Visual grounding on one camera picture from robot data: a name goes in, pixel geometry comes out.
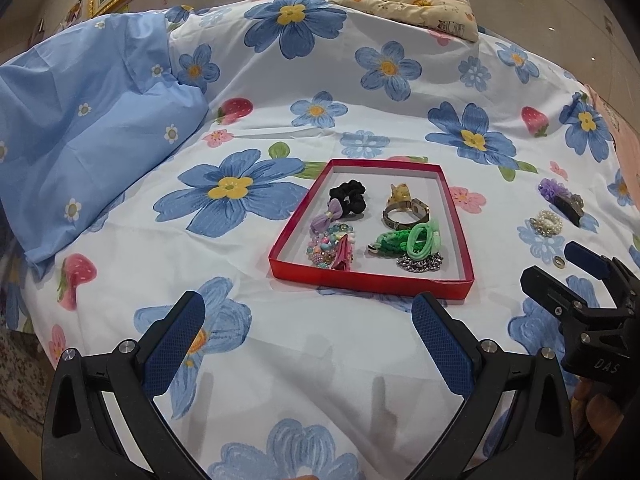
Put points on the person's right hand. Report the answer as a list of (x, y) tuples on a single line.
[(605, 415)]

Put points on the purple flower hair clip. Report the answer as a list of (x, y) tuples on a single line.
[(552, 189)]

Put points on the patterned rug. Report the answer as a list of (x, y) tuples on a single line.
[(20, 365)]

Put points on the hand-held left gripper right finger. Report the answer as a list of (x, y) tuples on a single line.
[(440, 340)]

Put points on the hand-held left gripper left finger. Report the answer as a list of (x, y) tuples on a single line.
[(175, 345)]

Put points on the floral bed sheet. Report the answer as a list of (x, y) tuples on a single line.
[(350, 85)]

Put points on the small wall sticker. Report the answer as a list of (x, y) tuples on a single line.
[(74, 14)]

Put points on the light blue pillow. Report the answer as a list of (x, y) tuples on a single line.
[(75, 110)]

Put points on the red shallow box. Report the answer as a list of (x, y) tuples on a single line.
[(372, 180)]

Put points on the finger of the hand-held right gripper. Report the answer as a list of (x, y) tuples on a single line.
[(582, 257), (550, 290)]

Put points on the yellow hair claw clip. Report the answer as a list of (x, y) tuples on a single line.
[(401, 195)]

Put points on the cartoon print pillow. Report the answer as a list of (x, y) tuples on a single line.
[(400, 0)]

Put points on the black hair clip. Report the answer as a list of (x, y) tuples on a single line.
[(570, 210)]

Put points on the black scrunchie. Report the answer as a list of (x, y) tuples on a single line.
[(340, 191)]

